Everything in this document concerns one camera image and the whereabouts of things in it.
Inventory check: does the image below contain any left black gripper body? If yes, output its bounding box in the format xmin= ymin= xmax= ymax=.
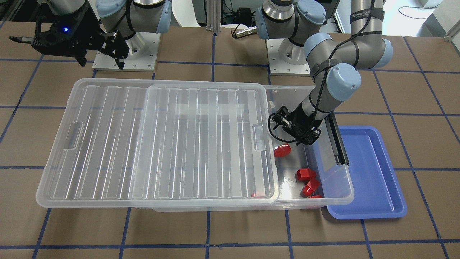
xmin=277 ymin=106 xmax=321 ymax=145

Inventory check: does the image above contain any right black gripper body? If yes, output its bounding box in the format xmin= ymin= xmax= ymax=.
xmin=30 ymin=5 xmax=104 ymax=58

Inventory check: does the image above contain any clear plastic box lid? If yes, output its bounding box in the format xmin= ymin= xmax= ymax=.
xmin=36 ymin=78 xmax=278 ymax=209

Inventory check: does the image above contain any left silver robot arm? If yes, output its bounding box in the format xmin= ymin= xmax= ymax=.
xmin=255 ymin=0 xmax=393 ymax=145

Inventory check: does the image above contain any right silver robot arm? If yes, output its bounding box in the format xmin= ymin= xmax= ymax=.
xmin=10 ymin=0 xmax=173 ymax=72

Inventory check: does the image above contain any clear plastic storage box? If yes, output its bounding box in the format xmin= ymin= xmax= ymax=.
xmin=155 ymin=113 xmax=355 ymax=213

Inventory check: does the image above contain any blue plastic tray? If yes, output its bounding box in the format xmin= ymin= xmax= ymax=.
xmin=317 ymin=125 xmax=408 ymax=220

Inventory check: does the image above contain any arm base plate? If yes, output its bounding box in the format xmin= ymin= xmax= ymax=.
xmin=92 ymin=32 xmax=162 ymax=72
xmin=266 ymin=39 xmax=310 ymax=77

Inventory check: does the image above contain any black box latch handle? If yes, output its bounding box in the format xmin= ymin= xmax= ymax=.
xmin=324 ymin=112 xmax=350 ymax=165

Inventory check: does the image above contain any aluminium frame post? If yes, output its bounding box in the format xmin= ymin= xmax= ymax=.
xmin=205 ymin=0 xmax=222 ymax=35

